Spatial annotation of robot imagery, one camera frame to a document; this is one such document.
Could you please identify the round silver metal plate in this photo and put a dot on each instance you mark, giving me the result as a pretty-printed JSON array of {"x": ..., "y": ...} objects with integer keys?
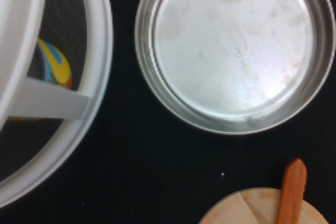
[{"x": 236, "y": 61}]

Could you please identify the fork with wooden handle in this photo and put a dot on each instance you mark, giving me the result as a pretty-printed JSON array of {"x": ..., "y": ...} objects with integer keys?
[{"x": 291, "y": 192}]

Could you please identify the yellow blue patterned box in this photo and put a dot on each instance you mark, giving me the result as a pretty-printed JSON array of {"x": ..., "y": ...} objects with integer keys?
[{"x": 56, "y": 65}]

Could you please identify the white two-tier turntable rack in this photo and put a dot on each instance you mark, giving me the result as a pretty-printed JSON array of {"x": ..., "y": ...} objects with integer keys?
[{"x": 20, "y": 25}]

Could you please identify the round wooden coaster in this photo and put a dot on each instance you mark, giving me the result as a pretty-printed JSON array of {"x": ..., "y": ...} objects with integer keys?
[{"x": 252, "y": 207}]

